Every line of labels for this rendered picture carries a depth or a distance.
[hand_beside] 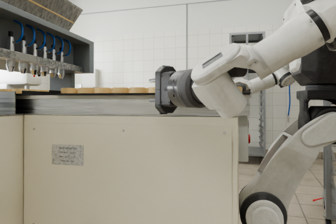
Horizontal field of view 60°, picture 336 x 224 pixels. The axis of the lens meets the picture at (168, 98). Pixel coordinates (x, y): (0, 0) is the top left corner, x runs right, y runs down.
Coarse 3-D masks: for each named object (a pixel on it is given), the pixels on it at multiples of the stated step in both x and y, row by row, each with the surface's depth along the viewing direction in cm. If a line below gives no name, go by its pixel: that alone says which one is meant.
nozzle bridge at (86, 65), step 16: (0, 0) 86; (0, 16) 96; (16, 16) 96; (32, 16) 101; (0, 32) 97; (16, 32) 105; (32, 32) 114; (64, 32) 121; (0, 48) 91; (16, 48) 105; (48, 48) 124; (64, 48) 136; (80, 48) 144; (0, 64) 112; (16, 64) 112; (48, 64) 116; (64, 64) 127; (80, 64) 144; (64, 80) 147
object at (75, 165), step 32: (32, 128) 95; (64, 128) 93; (96, 128) 91; (128, 128) 89; (160, 128) 87; (192, 128) 85; (224, 128) 83; (32, 160) 95; (64, 160) 93; (96, 160) 91; (128, 160) 89; (160, 160) 87; (192, 160) 85; (224, 160) 83; (32, 192) 95; (64, 192) 93; (96, 192) 91; (128, 192) 89; (160, 192) 87; (192, 192) 85; (224, 192) 83
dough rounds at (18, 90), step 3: (0, 90) 96; (3, 90) 96; (6, 90) 97; (9, 90) 98; (12, 90) 96; (15, 90) 95; (18, 90) 95; (21, 90) 96; (30, 90) 101; (33, 90) 102; (36, 90) 103; (39, 90) 107; (42, 90) 108; (45, 90) 108; (48, 90) 109
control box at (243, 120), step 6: (240, 120) 87; (246, 120) 87; (240, 126) 87; (246, 126) 87; (240, 132) 87; (246, 132) 87; (240, 138) 87; (246, 138) 87; (240, 144) 87; (246, 144) 87; (240, 150) 87; (246, 150) 87; (240, 156) 87; (246, 156) 87
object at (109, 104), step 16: (16, 96) 97; (32, 96) 96; (48, 96) 95; (64, 96) 94; (80, 96) 93; (96, 96) 92; (112, 96) 91; (128, 96) 90; (144, 96) 89; (16, 112) 97; (32, 112) 96; (48, 112) 95; (64, 112) 94; (80, 112) 93; (96, 112) 92; (112, 112) 91; (128, 112) 90; (144, 112) 89; (176, 112) 87; (192, 112) 86; (208, 112) 85; (240, 112) 83
